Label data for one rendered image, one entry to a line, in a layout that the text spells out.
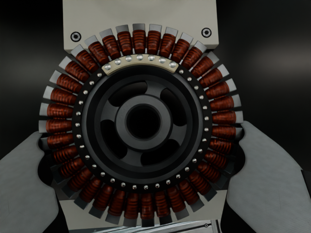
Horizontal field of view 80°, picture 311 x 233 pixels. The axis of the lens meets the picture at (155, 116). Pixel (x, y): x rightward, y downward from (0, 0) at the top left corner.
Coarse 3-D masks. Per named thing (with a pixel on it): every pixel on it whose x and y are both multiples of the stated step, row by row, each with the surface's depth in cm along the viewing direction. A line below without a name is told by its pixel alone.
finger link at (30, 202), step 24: (24, 144) 9; (0, 168) 8; (24, 168) 8; (48, 168) 9; (0, 192) 7; (24, 192) 7; (48, 192) 7; (0, 216) 6; (24, 216) 6; (48, 216) 6
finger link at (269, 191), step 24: (240, 144) 9; (264, 144) 9; (240, 168) 9; (264, 168) 8; (288, 168) 8; (240, 192) 7; (264, 192) 7; (288, 192) 7; (240, 216) 6; (264, 216) 6; (288, 216) 6
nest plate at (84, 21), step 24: (72, 0) 18; (96, 0) 18; (120, 0) 18; (144, 0) 18; (168, 0) 18; (192, 0) 18; (72, 24) 18; (96, 24) 18; (120, 24) 18; (168, 24) 18; (192, 24) 18; (216, 24) 18; (72, 48) 18
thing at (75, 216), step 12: (72, 204) 20; (216, 204) 21; (72, 216) 20; (84, 216) 20; (156, 216) 21; (192, 216) 21; (204, 216) 21; (216, 216) 21; (72, 228) 20; (84, 228) 20
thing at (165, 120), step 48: (96, 48) 10; (144, 48) 10; (192, 48) 10; (48, 96) 10; (96, 96) 11; (144, 96) 11; (192, 96) 10; (48, 144) 10; (96, 144) 11; (144, 144) 11; (192, 144) 11; (96, 192) 10; (144, 192) 10; (192, 192) 10
